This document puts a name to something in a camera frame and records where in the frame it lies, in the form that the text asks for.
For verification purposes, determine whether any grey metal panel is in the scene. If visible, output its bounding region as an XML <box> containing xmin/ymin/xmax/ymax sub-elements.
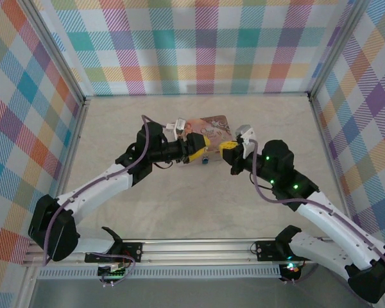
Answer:
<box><xmin>28</xmin><ymin>277</ymin><xmax>373</xmax><ymax>308</ymax></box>

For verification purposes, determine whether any aluminium side floor rail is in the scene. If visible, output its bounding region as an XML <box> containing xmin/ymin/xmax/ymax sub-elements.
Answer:
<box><xmin>43</xmin><ymin>98</ymin><xmax>91</xmax><ymax>241</ymax></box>
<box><xmin>307</xmin><ymin>96</ymin><xmax>357</xmax><ymax>238</ymax></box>

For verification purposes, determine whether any slotted grey cable duct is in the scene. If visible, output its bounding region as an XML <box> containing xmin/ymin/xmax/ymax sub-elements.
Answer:
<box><xmin>38</xmin><ymin>264</ymin><xmax>282</xmax><ymax>280</ymax></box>

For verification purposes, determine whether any green circuit board with wires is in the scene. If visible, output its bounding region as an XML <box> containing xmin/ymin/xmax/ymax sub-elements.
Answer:
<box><xmin>98</xmin><ymin>261</ymin><xmax>132</xmax><ymax>284</ymax></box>

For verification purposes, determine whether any aluminium frame post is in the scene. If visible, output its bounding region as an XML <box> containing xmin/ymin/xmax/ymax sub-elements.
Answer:
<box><xmin>307</xmin><ymin>0</ymin><xmax>372</xmax><ymax>102</ymax></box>
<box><xmin>19</xmin><ymin>0</ymin><xmax>91</xmax><ymax>108</ymax></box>

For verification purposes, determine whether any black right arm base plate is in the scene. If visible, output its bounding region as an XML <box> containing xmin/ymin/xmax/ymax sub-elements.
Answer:
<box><xmin>255</xmin><ymin>239</ymin><xmax>296</xmax><ymax>262</ymax></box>

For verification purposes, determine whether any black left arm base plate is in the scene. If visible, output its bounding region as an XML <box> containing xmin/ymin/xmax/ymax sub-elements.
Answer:
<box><xmin>84</xmin><ymin>242</ymin><xmax>144</xmax><ymax>264</ymax></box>

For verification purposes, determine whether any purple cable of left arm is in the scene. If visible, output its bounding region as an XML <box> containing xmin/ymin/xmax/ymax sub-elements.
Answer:
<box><xmin>43</xmin><ymin>114</ymin><xmax>167</xmax><ymax>286</ymax></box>

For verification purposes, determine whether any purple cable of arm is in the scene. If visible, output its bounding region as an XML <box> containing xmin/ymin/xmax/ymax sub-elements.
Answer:
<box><xmin>250</xmin><ymin>139</ymin><xmax>385</xmax><ymax>308</ymax></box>
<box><xmin>43</xmin><ymin>114</ymin><xmax>167</xmax><ymax>286</ymax></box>

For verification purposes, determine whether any pink printed tin box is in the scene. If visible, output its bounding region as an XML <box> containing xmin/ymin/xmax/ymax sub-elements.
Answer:
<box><xmin>176</xmin><ymin>114</ymin><xmax>237</xmax><ymax>165</ymax></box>

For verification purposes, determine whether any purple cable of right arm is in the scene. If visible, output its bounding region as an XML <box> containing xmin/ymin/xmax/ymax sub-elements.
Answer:
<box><xmin>250</xmin><ymin>139</ymin><xmax>385</xmax><ymax>308</ymax></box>

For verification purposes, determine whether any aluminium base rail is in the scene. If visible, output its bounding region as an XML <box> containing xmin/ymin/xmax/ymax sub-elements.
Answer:
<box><xmin>21</xmin><ymin>239</ymin><xmax>330</xmax><ymax>267</ymax></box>

